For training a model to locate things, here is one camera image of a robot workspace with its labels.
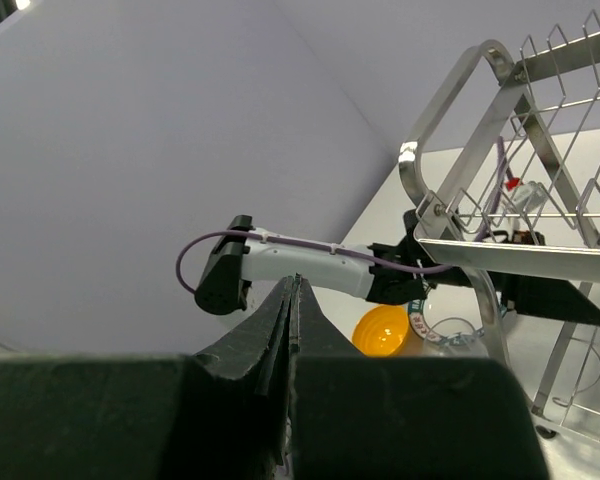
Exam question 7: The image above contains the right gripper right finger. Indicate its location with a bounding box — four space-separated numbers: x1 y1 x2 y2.
290 278 550 479

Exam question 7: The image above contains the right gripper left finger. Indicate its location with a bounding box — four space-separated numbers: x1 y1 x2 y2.
0 277 300 479

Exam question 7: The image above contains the white plate green rim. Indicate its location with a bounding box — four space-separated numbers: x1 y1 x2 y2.
406 300 430 340

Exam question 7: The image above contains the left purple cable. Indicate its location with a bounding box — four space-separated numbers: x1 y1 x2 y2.
174 134 511 296

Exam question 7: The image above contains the clear glass cup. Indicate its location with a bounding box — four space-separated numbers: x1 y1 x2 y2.
422 317 488 358

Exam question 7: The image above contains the orange plastic bowl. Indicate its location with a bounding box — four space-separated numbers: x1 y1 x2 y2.
351 305 410 357

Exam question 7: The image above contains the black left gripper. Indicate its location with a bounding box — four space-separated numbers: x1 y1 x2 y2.
369 210 600 327

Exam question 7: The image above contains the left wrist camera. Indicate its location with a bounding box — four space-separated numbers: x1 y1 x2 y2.
504 177 548 214

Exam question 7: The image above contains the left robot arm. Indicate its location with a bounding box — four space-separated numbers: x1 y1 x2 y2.
181 211 600 327

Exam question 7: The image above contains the stainless steel dish rack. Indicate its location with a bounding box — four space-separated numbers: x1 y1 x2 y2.
398 12 600 447

